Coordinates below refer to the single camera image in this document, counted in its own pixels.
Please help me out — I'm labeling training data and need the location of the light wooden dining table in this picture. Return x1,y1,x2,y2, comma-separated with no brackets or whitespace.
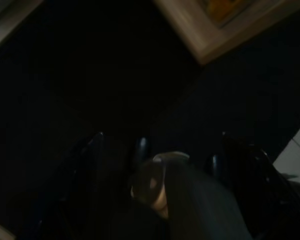
151,0,300,66

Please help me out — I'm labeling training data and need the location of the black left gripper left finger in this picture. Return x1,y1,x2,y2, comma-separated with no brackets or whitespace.
27,131,106,240

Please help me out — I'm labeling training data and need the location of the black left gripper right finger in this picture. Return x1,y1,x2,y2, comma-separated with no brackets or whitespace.
220,131,300,240

